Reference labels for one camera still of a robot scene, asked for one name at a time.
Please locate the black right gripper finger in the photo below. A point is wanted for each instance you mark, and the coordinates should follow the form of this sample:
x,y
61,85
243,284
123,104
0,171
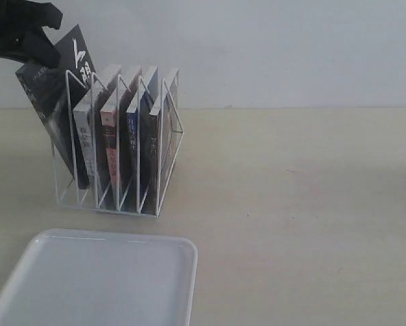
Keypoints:
x,y
37,46

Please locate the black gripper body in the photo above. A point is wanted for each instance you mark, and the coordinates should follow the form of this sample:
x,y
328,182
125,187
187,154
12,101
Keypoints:
x,y
18,17

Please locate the black book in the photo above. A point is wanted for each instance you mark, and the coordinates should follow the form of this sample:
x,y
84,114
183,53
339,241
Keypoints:
x,y
53,92

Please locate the pink red book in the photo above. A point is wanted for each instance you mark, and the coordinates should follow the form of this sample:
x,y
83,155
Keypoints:
x,y
114,122

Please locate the blue moon book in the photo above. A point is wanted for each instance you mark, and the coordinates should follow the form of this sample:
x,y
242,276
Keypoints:
x,y
138,125

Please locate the grey white book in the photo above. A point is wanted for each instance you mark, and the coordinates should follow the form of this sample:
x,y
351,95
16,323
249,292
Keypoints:
x,y
95,98

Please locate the dark brown book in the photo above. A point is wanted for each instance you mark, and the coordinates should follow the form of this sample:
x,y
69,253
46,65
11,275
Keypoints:
x,y
162,137

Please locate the white plastic tray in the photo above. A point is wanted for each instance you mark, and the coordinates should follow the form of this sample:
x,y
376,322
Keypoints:
x,y
80,277

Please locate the white wire book rack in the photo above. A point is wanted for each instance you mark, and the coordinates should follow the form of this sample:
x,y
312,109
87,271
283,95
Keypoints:
x,y
99,196

